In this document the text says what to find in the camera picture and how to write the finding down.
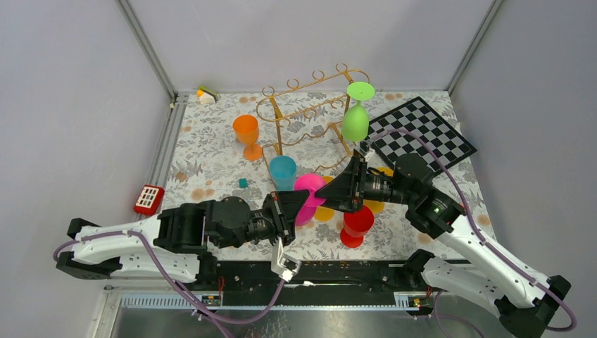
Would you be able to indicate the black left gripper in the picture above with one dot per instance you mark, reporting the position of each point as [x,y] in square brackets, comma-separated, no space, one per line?
[284,207]

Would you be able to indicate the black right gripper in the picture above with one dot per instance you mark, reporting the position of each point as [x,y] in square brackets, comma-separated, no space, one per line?
[347,189]

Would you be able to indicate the magenta plastic wine glass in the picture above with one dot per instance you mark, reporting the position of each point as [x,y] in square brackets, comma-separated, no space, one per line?
[311,182]

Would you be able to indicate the yellow plastic wine glass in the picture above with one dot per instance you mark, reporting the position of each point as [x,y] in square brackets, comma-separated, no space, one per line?
[378,206]
[324,214]

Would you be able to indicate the green plastic wine glass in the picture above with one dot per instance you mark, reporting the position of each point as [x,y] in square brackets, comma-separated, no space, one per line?
[356,121]

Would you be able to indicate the gold wire wine glass rack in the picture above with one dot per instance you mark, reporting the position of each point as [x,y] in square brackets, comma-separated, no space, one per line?
[305,112]

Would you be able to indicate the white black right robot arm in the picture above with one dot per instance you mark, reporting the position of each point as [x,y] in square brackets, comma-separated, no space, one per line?
[523,299]

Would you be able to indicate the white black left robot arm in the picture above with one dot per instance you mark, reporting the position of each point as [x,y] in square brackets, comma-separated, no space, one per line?
[175,243]

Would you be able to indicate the yellow plastic wine glass front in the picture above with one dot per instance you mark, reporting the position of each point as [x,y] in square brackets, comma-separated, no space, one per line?
[324,214]

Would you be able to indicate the red plastic wine glass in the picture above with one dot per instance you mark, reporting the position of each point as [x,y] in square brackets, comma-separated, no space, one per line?
[355,226]

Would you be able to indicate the blue plastic wine glass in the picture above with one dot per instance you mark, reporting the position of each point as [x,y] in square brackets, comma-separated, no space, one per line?
[283,172]

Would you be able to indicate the orange plastic wine glass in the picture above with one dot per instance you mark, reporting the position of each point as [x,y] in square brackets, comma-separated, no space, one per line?
[247,131]

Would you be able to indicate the floral patterned table mat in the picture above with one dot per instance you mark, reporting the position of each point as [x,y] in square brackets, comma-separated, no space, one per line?
[207,164]

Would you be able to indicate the black white checkerboard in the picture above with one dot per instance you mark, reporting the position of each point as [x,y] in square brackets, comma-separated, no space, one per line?
[429,135]

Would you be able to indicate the orange white green toy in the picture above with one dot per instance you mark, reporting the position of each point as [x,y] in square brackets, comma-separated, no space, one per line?
[207,96]

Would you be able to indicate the red white small block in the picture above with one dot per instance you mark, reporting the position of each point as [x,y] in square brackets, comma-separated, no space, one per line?
[149,200]

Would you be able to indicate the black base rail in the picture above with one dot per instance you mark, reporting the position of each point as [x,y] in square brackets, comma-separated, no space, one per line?
[318,283]

